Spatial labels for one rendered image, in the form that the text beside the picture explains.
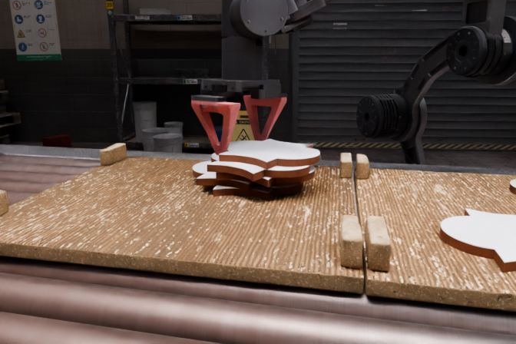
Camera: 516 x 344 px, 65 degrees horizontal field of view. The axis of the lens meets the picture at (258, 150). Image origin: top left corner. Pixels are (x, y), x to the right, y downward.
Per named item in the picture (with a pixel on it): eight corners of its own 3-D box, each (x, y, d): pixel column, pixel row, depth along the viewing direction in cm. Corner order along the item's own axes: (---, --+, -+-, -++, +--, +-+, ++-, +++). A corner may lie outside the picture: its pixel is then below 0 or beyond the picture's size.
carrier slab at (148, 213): (122, 163, 74) (121, 155, 73) (350, 176, 66) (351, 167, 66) (-58, 250, 40) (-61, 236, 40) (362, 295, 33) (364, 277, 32)
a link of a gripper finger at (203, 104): (262, 153, 56) (262, 84, 54) (230, 162, 50) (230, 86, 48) (223, 147, 60) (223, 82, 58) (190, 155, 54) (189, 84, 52)
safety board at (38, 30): (17, 61, 528) (7, -13, 508) (61, 61, 524) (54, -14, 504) (15, 61, 526) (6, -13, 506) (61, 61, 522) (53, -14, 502)
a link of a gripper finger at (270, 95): (286, 145, 62) (288, 83, 60) (261, 153, 56) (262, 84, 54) (249, 140, 65) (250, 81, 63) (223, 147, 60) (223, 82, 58)
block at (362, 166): (355, 169, 64) (355, 152, 64) (366, 170, 64) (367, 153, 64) (355, 180, 59) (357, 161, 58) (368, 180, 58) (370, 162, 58)
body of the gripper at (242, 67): (280, 92, 59) (282, 39, 57) (239, 96, 50) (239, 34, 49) (244, 90, 62) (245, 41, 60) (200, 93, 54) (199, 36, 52)
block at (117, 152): (118, 157, 72) (117, 142, 72) (127, 157, 72) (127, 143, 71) (99, 166, 67) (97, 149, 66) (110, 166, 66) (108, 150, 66)
